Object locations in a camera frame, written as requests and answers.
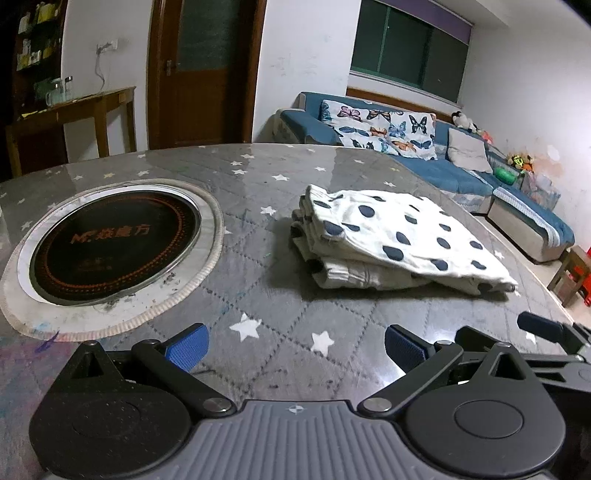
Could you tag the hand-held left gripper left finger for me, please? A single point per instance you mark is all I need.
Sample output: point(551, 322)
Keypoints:
point(189, 345)

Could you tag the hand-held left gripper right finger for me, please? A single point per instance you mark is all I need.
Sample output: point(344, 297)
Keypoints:
point(406, 345)

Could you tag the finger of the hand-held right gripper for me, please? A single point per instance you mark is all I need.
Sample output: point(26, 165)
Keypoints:
point(563, 368)
point(540, 323)

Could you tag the white polka dot pants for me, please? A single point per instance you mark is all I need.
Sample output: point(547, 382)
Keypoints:
point(397, 235)

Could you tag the small wooden stool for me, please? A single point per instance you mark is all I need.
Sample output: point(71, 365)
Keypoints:
point(565, 272)

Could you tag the red plastic stool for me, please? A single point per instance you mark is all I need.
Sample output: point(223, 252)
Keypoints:
point(584, 277)

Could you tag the grey star quilted table cover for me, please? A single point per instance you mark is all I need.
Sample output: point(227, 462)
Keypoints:
point(277, 300)

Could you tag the round black induction cooktop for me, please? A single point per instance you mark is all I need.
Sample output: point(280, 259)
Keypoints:
point(115, 244)

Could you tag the translucent storage box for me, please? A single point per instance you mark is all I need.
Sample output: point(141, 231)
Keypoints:
point(540, 189)

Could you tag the blue sofa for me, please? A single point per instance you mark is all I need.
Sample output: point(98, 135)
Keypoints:
point(466, 182)

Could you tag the colourful small toys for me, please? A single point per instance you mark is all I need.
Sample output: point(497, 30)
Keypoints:
point(521, 160)

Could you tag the beige pillow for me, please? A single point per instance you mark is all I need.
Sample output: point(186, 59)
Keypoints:
point(468, 150)

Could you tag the black white plush toy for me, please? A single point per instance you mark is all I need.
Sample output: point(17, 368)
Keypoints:
point(464, 121)

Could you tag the butterfly print cushion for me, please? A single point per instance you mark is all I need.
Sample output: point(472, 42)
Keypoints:
point(378, 127)

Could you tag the brown wooden side table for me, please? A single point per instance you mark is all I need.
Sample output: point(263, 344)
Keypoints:
point(83, 104)

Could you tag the brown wooden door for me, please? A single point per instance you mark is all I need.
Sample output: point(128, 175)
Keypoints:
point(203, 69)

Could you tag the clear glass jar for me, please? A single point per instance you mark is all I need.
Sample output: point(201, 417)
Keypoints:
point(57, 90)

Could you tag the dark sliding window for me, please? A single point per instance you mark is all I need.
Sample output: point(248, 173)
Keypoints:
point(406, 46)

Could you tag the dark wooden shelf cabinet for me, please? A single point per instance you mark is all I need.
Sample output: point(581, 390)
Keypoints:
point(27, 46)

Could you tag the white wall socket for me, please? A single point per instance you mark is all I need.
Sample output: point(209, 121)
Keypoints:
point(107, 46)

